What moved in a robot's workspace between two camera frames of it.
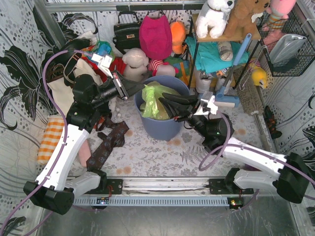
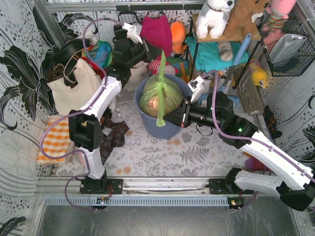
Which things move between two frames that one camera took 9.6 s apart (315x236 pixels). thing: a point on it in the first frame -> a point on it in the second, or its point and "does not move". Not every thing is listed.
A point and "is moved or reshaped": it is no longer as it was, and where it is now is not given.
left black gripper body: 122,87 -> 148,49
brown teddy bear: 243,18 does not move
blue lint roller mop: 224,99 does not move
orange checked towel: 50,139 does not move
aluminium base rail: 161,191 does not move
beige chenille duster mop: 250,95 does not move
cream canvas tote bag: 62,94 does not move
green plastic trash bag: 151,106 is moved or reshaped
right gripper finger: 192,99 -> 175,116
